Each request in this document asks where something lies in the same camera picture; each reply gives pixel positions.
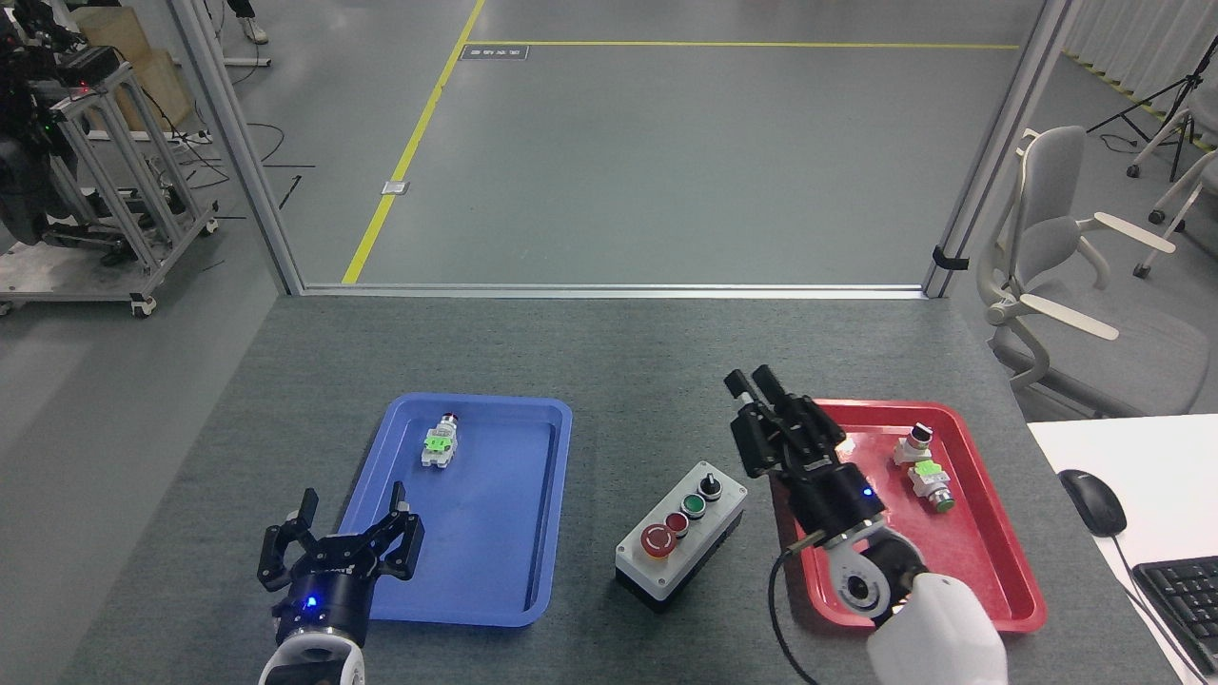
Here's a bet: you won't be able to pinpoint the red plastic tray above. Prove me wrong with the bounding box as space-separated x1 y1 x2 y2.
774 398 1048 634

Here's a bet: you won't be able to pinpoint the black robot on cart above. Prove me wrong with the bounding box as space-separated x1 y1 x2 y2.
0 0 115 248

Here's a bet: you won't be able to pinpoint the black floor cables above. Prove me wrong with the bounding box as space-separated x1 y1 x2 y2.
171 119 317 220

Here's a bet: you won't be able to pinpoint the grey four-button control box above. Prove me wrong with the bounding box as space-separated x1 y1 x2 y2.
615 461 749 613

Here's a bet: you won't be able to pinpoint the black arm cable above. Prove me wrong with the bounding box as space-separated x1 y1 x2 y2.
768 531 829 685

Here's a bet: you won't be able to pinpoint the black tripod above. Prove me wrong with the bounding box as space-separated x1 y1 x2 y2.
1087 36 1218 182

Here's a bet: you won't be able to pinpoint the silver aluminium post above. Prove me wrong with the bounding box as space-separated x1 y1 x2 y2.
167 0 305 296
921 0 1076 299

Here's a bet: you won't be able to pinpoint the green-capped push button switch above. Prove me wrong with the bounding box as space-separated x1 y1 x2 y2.
907 461 956 515

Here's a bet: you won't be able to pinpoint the silver aluminium rail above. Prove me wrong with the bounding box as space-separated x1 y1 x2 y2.
290 283 938 301

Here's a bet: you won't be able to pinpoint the black keyboard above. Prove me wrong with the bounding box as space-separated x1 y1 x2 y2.
1130 557 1218 678

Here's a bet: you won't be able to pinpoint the black-knob selector switch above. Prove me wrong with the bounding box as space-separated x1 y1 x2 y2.
893 424 935 467

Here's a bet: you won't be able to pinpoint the white-framed wheeled chair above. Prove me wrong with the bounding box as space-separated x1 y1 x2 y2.
1128 105 1218 279

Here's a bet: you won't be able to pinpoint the black computer mouse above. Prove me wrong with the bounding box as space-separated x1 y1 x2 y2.
1058 469 1129 538

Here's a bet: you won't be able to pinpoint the red-capped push button switch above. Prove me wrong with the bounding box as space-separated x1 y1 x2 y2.
421 413 462 471

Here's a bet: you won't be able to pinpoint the blue plastic tray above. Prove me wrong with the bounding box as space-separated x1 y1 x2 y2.
316 393 574 629

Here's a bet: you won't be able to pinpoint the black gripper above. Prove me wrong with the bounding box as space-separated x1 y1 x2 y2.
257 481 424 640
725 364 891 550

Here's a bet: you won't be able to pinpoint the aluminium wheeled cart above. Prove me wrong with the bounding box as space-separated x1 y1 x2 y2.
0 57 220 320

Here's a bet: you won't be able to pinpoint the brown cardboard box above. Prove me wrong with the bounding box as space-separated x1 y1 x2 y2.
71 5 196 134

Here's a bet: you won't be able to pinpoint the person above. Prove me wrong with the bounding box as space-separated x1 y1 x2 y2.
226 0 270 46

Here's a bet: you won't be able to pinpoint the grey office chair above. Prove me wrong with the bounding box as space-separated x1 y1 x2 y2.
977 126 1218 420

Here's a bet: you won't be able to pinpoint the black mouse cable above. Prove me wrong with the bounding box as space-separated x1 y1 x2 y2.
1109 533 1209 685

